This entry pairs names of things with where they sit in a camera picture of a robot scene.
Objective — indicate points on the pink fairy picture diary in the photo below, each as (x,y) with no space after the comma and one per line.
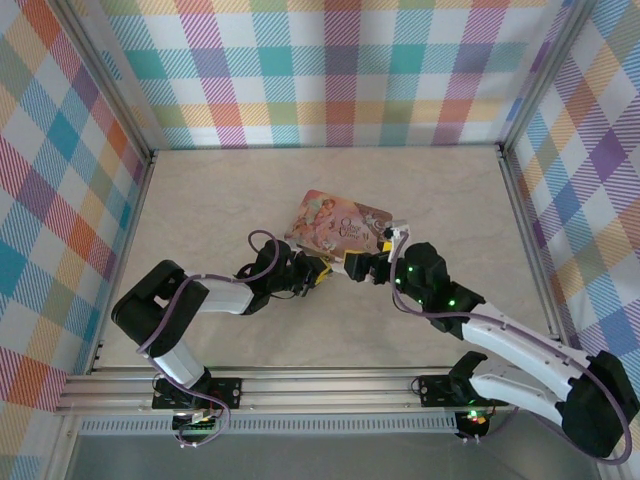
(320,220)

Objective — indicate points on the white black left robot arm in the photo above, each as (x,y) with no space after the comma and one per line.
(220,297)

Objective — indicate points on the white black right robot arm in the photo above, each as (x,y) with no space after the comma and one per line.
(510,335)

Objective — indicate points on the small board with orange LED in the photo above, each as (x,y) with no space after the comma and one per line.
(472,416)

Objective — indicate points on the green circuit board with connector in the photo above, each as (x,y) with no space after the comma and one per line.
(200,425)

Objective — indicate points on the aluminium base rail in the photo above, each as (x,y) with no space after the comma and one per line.
(325,387)

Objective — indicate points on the aluminium table side rail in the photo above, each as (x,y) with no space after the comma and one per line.
(531,240)
(121,245)

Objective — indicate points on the thin aluminium back rail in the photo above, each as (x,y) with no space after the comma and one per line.
(325,147)

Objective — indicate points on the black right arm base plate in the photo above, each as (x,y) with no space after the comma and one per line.
(432,390)

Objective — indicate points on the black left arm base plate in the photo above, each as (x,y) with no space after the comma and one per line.
(230,392)

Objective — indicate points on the grey metal base plate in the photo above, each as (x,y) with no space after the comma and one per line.
(325,460)

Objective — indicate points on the aluminium frame post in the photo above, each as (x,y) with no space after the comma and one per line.
(110,85)
(545,75)

